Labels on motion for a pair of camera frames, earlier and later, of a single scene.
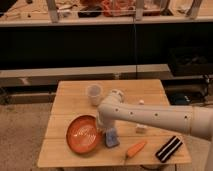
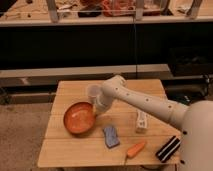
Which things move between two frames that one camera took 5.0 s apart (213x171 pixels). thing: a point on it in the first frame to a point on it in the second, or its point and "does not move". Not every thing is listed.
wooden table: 72,138 does not move
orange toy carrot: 134,149 does not move
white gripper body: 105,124 to 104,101
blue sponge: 111,139 does not move
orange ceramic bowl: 82,133 to 80,118
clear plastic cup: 94,92 does not move
